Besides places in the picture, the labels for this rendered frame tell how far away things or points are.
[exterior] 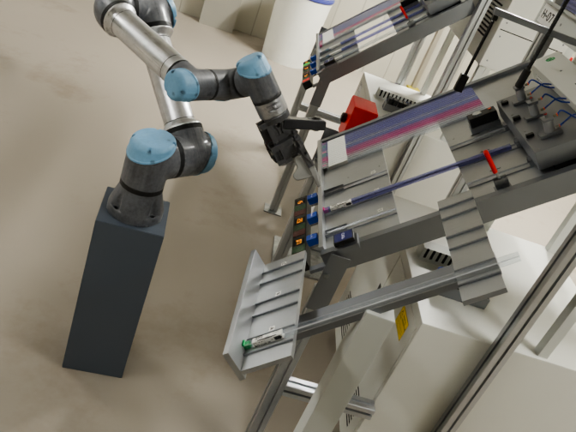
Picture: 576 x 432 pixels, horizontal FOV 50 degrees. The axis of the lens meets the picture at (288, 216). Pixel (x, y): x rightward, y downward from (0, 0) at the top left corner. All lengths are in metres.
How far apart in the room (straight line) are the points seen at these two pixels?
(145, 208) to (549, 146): 1.00
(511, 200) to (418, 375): 0.56
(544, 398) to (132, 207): 1.23
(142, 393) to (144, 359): 0.14
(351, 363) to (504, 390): 0.68
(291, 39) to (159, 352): 3.57
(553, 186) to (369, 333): 0.55
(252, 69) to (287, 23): 3.74
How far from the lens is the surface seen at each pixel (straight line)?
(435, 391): 1.82
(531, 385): 1.87
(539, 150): 1.50
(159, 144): 1.61
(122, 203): 1.67
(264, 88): 1.49
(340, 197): 1.73
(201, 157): 1.69
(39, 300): 2.23
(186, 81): 1.45
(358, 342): 1.24
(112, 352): 1.96
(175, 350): 2.16
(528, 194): 1.49
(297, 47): 5.27
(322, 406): 1.36
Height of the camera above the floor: 1.49
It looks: 29 degrees down
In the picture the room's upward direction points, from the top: 22 degrees clockwise
